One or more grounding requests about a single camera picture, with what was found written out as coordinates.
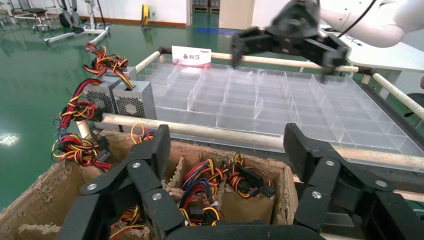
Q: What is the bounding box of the beige door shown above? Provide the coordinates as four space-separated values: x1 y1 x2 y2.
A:
218 0 256 31

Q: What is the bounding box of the white sign with red print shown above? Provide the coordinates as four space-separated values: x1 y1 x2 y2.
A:
171 45 212 69

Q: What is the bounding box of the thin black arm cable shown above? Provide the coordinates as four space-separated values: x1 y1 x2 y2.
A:
337 0 377 39

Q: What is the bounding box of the clear acrylic divided tray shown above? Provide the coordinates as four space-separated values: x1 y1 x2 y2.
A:
132 61 424 173

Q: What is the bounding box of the white table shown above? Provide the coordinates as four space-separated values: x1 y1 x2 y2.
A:
319 24 424 100

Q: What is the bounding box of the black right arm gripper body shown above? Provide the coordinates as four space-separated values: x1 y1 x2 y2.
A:
266 0 321 51

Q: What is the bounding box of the black seat metal chair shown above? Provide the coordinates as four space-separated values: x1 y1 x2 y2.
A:
13 7 54 33

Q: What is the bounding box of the blue floor mat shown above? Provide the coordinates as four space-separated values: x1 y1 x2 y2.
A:
195 27 240 36

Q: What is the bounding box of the white upright rack post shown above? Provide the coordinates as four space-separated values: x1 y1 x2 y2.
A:
76 119 93 138

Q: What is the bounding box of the white wheeled equipment stand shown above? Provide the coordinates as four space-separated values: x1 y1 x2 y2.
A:
43 0 110 47

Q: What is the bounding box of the short white rack pipe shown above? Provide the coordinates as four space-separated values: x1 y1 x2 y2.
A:
134 50 163 74

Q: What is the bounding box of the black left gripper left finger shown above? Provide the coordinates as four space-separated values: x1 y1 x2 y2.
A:
57 125 185 240

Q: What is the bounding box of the brown cardboard box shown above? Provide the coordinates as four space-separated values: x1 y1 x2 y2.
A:
0 129 299 240

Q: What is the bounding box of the long white rack pipe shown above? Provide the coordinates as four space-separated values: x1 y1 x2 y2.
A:
100 113 424 170
210 52 360 74

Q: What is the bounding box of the yellow floor fan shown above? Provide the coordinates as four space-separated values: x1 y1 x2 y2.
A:
140 3 152 30

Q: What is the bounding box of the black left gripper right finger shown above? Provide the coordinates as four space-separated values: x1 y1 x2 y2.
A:
283 123 424 240

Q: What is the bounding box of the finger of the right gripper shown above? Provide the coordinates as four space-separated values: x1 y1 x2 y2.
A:
231 27 276 67
304 34 350 84

